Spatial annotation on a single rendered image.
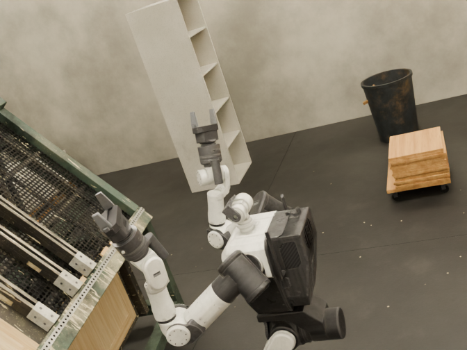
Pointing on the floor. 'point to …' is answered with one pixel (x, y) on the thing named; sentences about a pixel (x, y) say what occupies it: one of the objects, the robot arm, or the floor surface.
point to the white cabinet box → (188, 83)
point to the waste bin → (391, 102)
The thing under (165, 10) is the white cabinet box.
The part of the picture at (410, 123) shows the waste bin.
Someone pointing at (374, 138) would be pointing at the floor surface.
